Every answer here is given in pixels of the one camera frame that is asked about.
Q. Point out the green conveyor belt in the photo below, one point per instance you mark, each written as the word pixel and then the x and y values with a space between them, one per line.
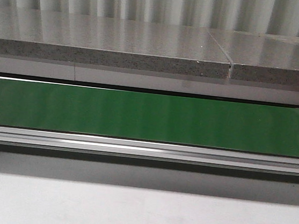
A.
pixel 150 117

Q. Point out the grey stone countertop slab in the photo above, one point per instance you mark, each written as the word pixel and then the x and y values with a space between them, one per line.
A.
pixel 183 50

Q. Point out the aluminium conveyor frame rail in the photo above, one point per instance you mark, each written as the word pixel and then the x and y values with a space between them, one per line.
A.
pixel 148 150

